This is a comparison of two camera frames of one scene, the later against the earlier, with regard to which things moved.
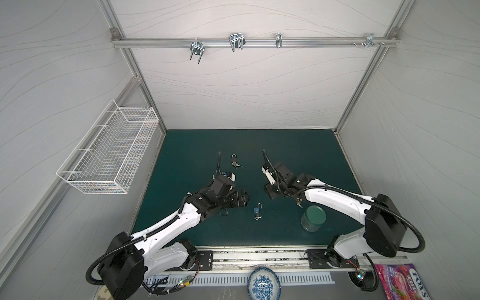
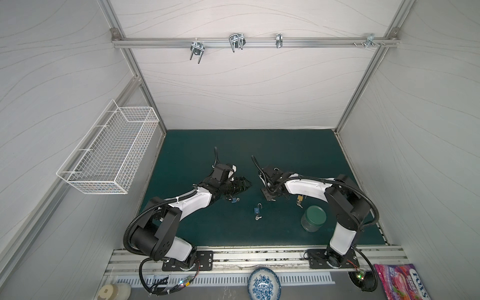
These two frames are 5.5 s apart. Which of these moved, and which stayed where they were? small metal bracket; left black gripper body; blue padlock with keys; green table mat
Moved: left black gripper body
Stayed: blue padlock with keys; small metal bracket; green table mat
